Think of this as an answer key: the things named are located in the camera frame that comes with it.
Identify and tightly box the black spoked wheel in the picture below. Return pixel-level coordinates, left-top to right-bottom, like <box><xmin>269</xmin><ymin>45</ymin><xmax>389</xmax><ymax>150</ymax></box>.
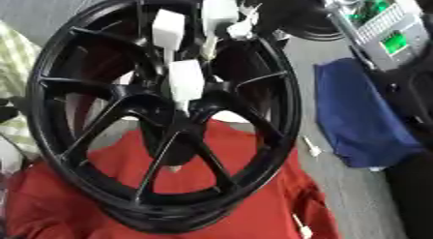
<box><xmin>25</xmin><ymin>0</ymin><xmax>303</xmax><ymax>235</ymax></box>

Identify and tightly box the blue fabric bag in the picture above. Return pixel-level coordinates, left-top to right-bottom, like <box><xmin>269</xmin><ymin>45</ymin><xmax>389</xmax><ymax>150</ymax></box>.
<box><xmin>312</xmin><ymin>57</ymin><xmax>426</xmax><ymax>169</ymax></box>

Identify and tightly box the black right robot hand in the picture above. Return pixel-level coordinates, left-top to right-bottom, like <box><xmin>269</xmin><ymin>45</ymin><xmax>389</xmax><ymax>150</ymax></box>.
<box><xmin>235</xmin><ymin>0</ymin><xmax>347</xmax><ymax>43</ymax></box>

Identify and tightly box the white pin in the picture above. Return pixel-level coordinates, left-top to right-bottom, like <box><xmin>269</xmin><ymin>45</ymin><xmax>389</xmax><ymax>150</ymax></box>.
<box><xmin>224</xmin><ymin>2</ymin><xmax>264</xmax><ymax>41</ymax></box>
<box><xmin>291</xmin><ymin>213</ymin><xmax>315</xmax><ymax>239</ymax></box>
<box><xmin>301</xmin><ymin>135</ymin><xmax>324</xmax><ymax>159</ymax></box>

